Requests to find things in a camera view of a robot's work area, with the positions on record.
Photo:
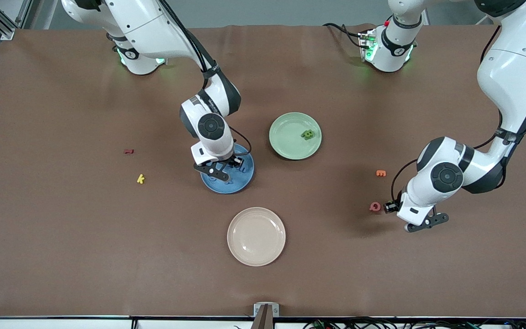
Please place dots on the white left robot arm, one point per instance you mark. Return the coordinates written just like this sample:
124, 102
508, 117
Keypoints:
514, 68

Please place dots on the green capital letter B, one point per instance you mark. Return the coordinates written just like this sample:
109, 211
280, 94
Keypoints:
308, 133

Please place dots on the pink capital letter Q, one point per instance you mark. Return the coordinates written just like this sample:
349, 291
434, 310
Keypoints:
371, 209

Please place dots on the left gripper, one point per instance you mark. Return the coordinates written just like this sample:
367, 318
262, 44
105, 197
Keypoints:
393, 206

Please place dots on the beige pink plate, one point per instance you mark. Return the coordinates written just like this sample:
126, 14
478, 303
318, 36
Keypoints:
256, 236

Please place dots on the dark brown pole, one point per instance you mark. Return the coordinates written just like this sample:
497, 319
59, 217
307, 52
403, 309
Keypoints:
265, 320

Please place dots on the yellow lowercase letter k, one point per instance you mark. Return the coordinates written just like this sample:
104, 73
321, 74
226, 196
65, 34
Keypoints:
139, 178

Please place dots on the blue plate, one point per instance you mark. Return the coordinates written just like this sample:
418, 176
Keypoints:
217, 186

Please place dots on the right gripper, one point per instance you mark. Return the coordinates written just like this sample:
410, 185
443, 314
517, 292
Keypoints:
229, 160

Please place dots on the green plate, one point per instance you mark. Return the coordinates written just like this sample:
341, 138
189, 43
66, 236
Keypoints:
286, 137

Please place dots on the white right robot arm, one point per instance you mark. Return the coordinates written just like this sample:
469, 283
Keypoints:
144, 27

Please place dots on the white table edge rail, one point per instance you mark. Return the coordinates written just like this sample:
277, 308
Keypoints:
62, 324

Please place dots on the brown table mat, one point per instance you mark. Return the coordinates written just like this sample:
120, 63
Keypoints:
62, 251

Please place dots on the aluminium frame post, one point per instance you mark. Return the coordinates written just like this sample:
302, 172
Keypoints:
7, 34

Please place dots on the grey metal bracket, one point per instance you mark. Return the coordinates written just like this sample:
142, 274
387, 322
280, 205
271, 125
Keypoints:
256, 310

